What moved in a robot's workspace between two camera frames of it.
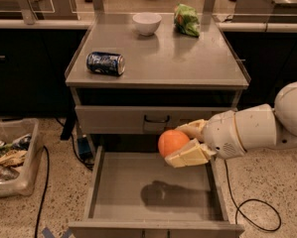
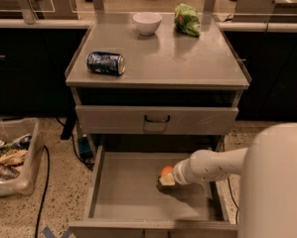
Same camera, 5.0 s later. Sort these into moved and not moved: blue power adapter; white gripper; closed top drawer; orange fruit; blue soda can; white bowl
Moved: white gripper; orange fruit
Not moved: blue soda can; white bowl; blue power adapter; closed top drawer
